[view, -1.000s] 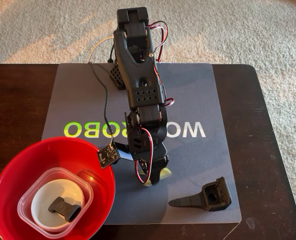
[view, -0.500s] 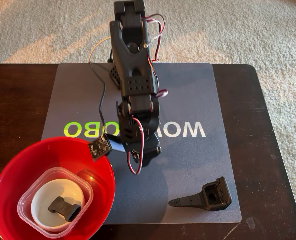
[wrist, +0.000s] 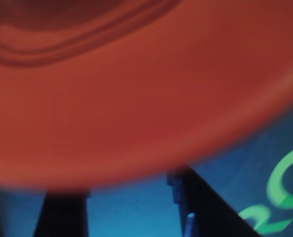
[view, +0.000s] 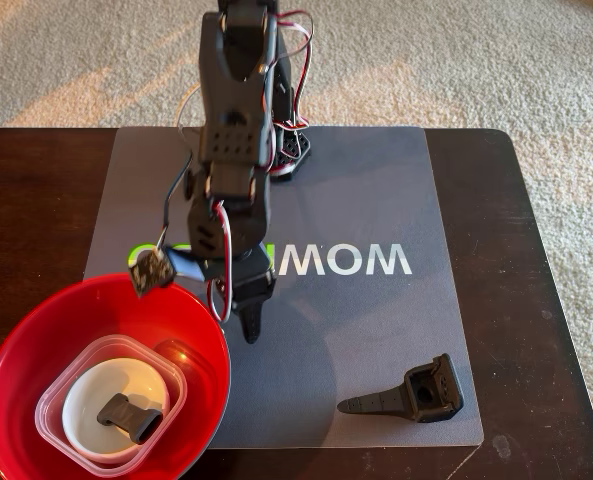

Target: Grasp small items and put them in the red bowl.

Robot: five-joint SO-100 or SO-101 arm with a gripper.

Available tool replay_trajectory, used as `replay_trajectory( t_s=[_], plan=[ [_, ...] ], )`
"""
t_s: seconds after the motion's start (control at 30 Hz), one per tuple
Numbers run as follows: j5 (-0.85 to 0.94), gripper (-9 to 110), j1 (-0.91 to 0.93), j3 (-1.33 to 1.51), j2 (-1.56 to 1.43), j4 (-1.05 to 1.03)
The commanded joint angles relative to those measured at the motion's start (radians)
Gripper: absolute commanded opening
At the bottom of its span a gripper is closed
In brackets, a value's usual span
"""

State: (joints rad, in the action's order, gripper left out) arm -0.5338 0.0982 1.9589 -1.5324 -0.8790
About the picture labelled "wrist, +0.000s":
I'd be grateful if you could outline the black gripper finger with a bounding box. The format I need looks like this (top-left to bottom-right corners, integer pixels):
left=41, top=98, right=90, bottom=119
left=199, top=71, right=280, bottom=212
left=166, top=165, right=257, bottom=237
left=34, top=189, right=91, bottom=237

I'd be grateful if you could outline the red bowl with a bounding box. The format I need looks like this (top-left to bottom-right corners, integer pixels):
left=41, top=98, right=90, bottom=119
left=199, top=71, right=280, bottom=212
left=0, top=0, right=293, bottom=196

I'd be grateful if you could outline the grey WOWROBO mat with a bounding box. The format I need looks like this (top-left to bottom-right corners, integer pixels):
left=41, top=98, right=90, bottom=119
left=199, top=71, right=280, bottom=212
left=0, top=98, right=293, bottom=237

